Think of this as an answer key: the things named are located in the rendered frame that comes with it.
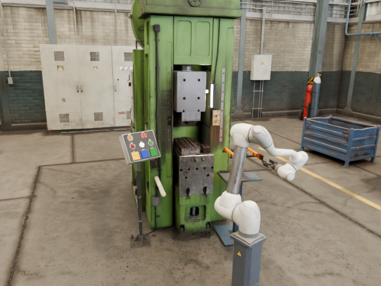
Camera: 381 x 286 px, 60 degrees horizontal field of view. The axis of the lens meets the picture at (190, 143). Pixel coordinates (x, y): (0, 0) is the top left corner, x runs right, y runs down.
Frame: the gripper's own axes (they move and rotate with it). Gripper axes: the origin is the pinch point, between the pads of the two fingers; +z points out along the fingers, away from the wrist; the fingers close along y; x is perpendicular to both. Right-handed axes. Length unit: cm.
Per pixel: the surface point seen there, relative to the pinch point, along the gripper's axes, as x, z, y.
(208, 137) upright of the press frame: 8, 70, -36
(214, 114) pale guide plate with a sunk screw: 34, 66, -32
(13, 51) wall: 96, 625, -348
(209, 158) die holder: -9, 48, -42
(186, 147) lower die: 2, 54, -65
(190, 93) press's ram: 58, 54, -62
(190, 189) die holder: -43, 48, -62
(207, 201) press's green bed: -58, 48, -42
